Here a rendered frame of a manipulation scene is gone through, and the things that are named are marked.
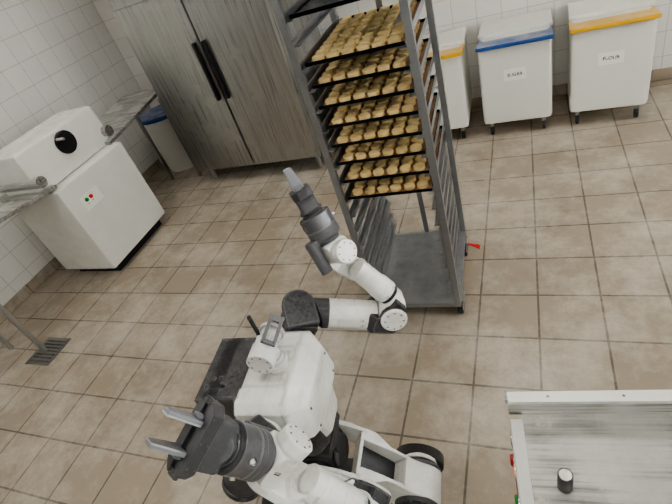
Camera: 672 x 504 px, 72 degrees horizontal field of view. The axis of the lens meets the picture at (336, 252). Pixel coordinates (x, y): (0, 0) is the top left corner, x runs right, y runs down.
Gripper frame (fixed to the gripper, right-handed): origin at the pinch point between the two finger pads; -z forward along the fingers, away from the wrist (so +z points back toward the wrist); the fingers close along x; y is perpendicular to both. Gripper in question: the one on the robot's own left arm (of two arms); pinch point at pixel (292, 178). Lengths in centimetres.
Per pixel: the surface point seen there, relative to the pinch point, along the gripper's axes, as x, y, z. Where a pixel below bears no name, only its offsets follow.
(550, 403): 29, -25, 77
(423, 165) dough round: -73, -55, 29
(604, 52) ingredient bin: -192, -243, 50
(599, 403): 34, -35, 80
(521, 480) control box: 37, -9, 83
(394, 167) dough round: -80, -45, 25
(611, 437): 37, -32, 87
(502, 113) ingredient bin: -242, -183, 60
